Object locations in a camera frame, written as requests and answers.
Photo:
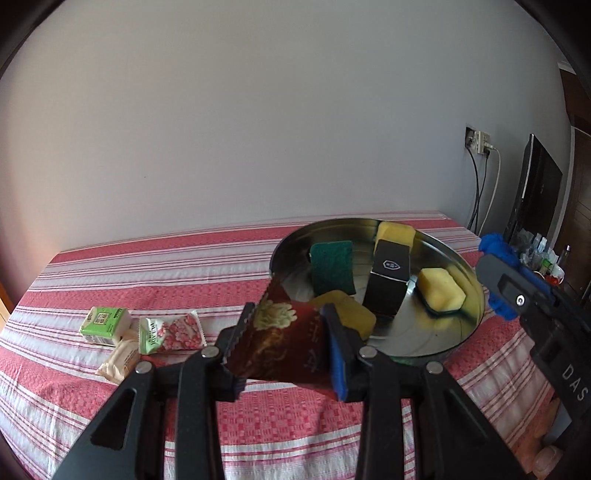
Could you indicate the white bowl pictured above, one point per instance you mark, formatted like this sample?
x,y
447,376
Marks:
x,y
551,273

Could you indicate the red striped desktop tablecloth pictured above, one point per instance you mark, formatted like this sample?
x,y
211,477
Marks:
x,y
138,277

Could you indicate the green and pink snack packet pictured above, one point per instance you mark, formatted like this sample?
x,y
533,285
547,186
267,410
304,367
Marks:
x,y
173,332

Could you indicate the white wall outlet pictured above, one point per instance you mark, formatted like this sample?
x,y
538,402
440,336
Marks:
x,y
480,138

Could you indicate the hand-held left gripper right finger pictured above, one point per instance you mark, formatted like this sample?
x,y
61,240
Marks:
x,y
339,364

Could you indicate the yellow sponge wedge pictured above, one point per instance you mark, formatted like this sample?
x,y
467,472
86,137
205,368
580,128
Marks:
x,y
397,235

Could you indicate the round metal cookie tin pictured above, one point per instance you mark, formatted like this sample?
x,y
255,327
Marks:
x,y
415,332

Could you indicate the cluttered small bottles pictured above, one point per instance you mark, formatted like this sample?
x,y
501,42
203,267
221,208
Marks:
x,y
535,249

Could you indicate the beige snack packet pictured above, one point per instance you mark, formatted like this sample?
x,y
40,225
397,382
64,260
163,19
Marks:
x,y
120,360

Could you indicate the large yellow sponge block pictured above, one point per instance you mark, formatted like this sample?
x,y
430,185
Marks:
x,y
355,318

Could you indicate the black cardboard box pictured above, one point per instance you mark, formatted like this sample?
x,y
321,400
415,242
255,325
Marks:
x,y
383,286

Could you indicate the person's right hand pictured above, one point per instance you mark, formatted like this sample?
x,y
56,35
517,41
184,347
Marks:
x,y
547,457

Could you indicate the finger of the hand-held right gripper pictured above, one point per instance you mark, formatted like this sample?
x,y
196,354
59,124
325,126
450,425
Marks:
x,y
503,281

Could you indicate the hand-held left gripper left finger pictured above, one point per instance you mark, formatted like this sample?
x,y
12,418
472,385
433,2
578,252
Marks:
x,y
203,383

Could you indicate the blue scrunchie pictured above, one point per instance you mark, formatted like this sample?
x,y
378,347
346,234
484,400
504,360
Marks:
x,y
501,247

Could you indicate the black flat screen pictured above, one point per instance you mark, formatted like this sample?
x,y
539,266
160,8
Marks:
x,y
538,194

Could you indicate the green-backed yellow scouring sponge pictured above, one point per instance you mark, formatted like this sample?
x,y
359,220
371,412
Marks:
x,y
332,267

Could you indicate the dark wooden cabinet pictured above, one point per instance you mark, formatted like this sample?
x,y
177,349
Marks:
x,y
579,184

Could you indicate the bright red snack packet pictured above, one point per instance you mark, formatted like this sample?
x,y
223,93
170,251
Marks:
x,y
281,341

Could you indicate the green tissue pack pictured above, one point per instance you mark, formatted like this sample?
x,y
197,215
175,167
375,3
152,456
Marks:
x,y
104,323

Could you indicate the small green-backed yellow sponge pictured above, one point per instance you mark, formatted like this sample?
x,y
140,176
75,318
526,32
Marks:
x,y
438,286

